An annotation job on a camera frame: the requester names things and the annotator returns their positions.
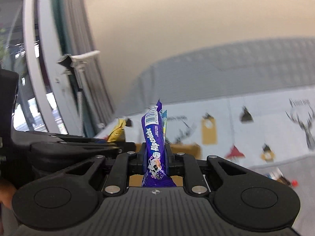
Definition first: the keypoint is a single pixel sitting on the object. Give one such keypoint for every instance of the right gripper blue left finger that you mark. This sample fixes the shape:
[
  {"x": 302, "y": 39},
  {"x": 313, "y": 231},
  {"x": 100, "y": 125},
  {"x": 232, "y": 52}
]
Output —
[{"x": 141, "y": 157}]

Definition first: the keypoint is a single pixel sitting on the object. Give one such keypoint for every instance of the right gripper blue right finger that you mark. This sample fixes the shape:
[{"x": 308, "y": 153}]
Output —
[{"x": 169, "y": 159}]

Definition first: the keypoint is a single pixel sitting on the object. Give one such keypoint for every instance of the purple Alpenliebe candy stick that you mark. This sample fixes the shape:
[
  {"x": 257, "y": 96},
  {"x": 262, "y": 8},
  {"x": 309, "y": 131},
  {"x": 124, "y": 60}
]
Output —
[{"x": 155, "y": 175}]

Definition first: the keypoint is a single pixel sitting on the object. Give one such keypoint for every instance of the black gold snack bar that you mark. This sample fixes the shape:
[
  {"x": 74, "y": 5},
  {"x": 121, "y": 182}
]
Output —
[{"x": 118, "y": 132}]

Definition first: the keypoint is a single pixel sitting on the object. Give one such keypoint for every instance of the purple white snack bar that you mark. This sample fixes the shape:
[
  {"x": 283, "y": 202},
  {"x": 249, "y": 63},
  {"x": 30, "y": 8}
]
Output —
[{"x": 275, "y": 174}]

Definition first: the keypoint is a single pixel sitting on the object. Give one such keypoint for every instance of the person's left hand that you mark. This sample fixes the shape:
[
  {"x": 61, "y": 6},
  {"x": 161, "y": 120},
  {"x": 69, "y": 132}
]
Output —
[{"x": 7, "y": 192}]

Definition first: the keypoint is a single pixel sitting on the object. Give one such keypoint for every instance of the open cardboard box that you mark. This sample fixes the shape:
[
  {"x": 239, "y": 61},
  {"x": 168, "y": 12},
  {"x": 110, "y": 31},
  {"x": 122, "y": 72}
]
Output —
[{"x": 179, "y": 151}]

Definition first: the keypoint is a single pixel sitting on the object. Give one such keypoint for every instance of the white plastic hanger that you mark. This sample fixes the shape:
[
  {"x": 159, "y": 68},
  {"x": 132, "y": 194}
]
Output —
[{"x": 82, "y": 58}]

